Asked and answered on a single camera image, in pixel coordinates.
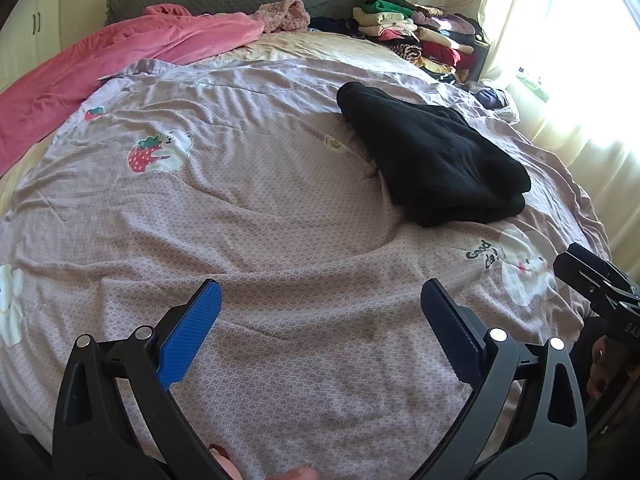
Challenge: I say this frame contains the pink patterned duvet cover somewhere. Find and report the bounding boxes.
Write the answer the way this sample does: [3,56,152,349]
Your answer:
[1,32,610,479]

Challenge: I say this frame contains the cream wardrobe with black handles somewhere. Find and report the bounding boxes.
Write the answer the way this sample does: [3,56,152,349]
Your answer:
[1,0,61,90]

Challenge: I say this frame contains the pink fleece blanket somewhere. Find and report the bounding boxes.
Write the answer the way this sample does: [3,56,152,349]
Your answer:
[1,3,265,172]

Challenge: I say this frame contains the white window curtain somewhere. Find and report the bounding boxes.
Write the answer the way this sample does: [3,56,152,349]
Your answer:
[478,0,639,276]

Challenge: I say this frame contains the right hand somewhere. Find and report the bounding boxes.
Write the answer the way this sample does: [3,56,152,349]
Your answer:
[587,336,624,400]

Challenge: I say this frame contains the dusty pink fluffy garment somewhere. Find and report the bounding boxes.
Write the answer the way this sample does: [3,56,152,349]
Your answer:
[253,0,311,34]

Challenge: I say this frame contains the left hand red nails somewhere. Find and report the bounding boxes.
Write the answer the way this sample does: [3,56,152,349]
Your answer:
[208,444,320,480]

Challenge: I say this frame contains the purple and white underwear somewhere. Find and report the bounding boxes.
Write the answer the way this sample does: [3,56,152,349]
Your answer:
[471,86,520,125]

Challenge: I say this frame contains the black sweatshirt with orange print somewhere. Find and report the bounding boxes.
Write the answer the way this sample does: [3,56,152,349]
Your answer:
[336,81,532,228]

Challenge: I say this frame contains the pile of folded clothes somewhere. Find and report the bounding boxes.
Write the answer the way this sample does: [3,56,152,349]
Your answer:
[352,0,489,84]

